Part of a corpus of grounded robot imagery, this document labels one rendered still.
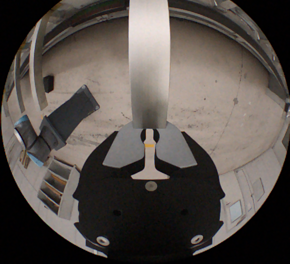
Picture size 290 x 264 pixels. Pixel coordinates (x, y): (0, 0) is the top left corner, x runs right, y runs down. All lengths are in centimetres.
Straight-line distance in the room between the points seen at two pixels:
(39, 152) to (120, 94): 88
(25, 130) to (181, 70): 126
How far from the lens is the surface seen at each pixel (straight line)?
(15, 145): 69
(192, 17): 96
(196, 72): 104
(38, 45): 29
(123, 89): 100
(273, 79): 253
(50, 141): 78
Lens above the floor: 94
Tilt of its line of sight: 59 degrees down
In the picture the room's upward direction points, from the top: 178 degrees counter-clockwise
